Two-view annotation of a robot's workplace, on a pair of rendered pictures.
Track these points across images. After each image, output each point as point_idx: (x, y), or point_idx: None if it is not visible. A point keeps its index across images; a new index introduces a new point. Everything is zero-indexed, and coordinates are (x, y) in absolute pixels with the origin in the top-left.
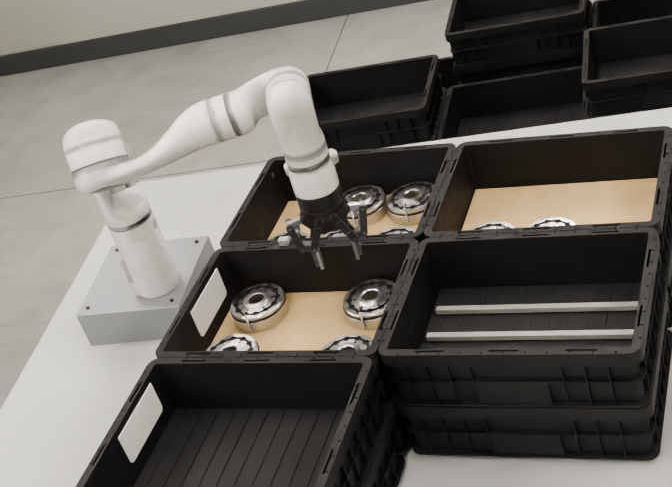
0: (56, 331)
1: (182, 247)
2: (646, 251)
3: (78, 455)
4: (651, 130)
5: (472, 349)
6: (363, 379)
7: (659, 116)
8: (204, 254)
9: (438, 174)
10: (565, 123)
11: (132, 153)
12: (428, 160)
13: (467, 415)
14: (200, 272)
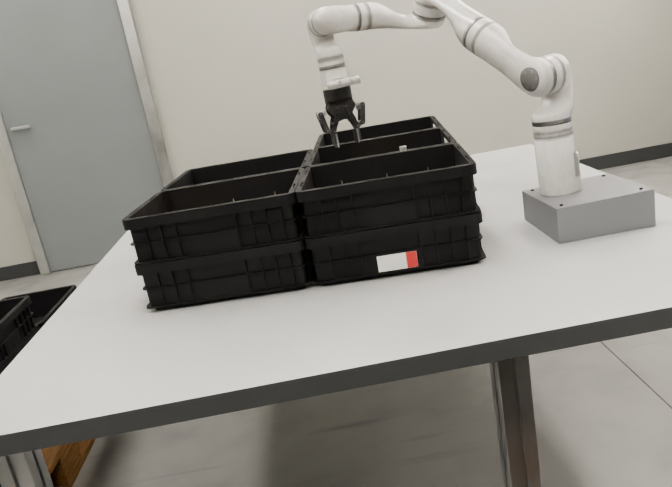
0: (661, 201)
1: (571, 201)
2: (170, 185)
3: (531, 186)
4: (137, 217)
5: (264, 157)
6: (315, 145)
7: (119, 403)
8: (548, 210)
9: (304, 181)
10: (233, 388)
11: (506, 61)
12: (324, 199)
13: None
14: (541, 210)
